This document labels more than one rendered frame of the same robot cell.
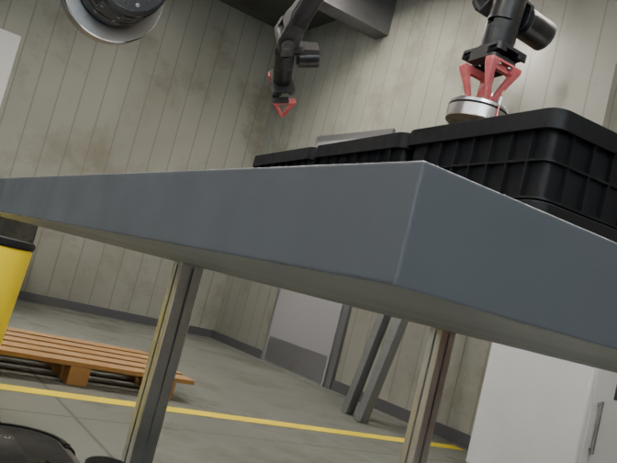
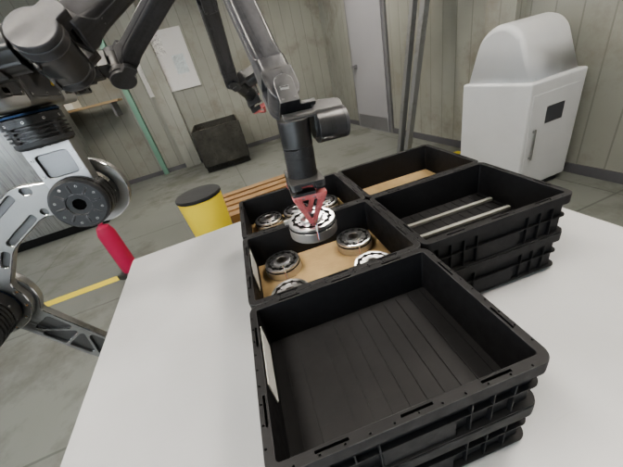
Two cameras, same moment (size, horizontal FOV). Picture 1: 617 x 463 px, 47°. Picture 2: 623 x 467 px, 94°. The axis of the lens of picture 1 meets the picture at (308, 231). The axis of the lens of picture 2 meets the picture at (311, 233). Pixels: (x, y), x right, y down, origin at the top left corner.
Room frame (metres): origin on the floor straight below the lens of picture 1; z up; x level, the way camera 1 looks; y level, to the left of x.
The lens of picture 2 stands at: (0.67, -0.41, 1.33)
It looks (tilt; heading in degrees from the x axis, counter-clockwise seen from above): 31 degrees down; 19
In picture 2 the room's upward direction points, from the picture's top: 15 degrees counter-clockwise
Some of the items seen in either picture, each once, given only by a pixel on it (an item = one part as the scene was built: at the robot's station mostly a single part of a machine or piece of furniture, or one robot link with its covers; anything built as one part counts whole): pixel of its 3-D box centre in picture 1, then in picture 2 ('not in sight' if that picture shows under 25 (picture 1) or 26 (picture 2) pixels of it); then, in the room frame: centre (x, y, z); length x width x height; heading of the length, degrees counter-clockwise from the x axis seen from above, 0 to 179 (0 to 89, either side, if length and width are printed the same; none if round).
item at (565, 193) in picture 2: not in sight; (458, 199); (1.45, -0.57, 0.92); 0.40 x 0.30 x 0.02; 117
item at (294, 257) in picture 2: not in sight; (282, 261); (1.29, -0.08, 0.86); 0.10 x 0.10 x 0.01
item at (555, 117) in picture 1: (575, 173); (370, 332); (1.00, -0.35, 0.92); 0.40 x 0.30 x 0.02; 117
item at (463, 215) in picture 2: not in sight; (457, 215); (1.45, -0.57, 0.87); 0.40 x 0.30 x 0.11; 117
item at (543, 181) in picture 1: (567, 207); (374, 350); (1.00, -0.35, 0.87); 0.40 x 0.30 x 0.11; 117
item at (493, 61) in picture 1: (490, 80); (308, 200); (1.18, -0.24, 1.09); 0.07 x 0.07 x 0.09; 25
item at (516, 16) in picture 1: (509, 13); (298, 132); (1.20, -0.25, 1.22); 0.07 x 0.06 x 0.07; 120
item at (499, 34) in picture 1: (497, 43); (300, 165); (1.20, -0.24, 1.16); 0.10 x 0.07 x 0.07; 25
